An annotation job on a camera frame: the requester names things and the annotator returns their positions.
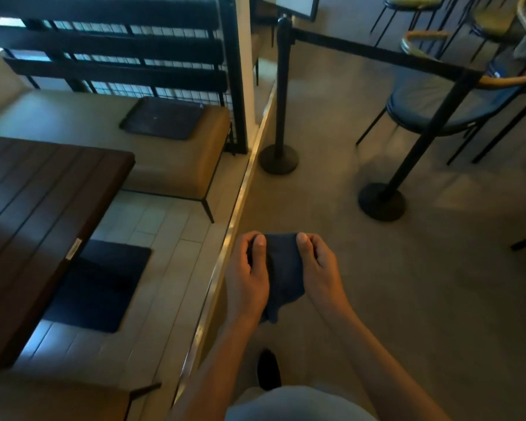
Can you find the person's right hand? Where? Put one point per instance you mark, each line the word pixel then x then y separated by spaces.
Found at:
pixel 324 280

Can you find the person's left hand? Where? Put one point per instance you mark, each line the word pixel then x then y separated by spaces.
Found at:
pixel 245 284

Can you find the dark blue cloth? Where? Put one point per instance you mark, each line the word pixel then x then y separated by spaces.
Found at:
pixel 285 271

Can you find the black tray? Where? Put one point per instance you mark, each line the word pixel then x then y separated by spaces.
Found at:
pixel 162 118

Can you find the person's left forearm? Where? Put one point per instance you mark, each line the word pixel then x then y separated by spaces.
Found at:
pixel 215 377

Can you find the person's right forearm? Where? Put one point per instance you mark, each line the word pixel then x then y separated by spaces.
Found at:
pixel 385 377

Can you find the person's left black shoe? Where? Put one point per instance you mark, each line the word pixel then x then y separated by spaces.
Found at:
pixel 268 370

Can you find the metal floor threshold strip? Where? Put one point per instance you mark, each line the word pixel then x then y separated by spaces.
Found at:
pixel 228 241

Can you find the small white table sticker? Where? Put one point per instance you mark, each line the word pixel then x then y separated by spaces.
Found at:
pixel 73 249

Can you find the blue cushioned chair wooden arms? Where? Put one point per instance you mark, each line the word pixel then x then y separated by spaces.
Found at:
pixel 429 105

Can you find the black stanchion belt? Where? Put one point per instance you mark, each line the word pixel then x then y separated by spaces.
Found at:
pixel 368 51

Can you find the black metal grille partition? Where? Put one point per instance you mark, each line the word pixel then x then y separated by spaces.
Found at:
pixel 114 45

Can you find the black framed white sign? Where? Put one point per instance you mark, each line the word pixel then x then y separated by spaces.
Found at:
pixel 297 4

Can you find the olive seat black chair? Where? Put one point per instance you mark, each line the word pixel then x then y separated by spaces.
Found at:
pixel 414 2
pixel 495 24

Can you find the brown bench black frame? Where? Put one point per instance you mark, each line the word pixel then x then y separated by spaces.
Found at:
pixel 175 166

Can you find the black stanchion post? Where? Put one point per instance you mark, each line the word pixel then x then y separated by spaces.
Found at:
pixel 282 105
pixel 425 140

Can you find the table with black pedestal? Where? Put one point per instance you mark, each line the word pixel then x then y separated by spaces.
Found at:
pixel 35 214

